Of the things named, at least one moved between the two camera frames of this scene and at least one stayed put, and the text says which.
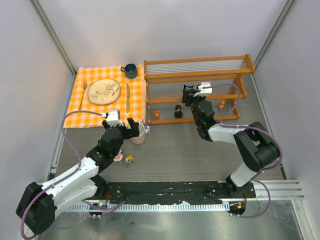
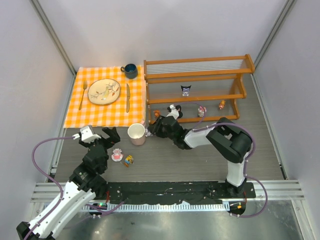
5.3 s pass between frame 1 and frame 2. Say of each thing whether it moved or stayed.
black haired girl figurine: stayed
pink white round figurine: stayed
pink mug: stayed
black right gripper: moved
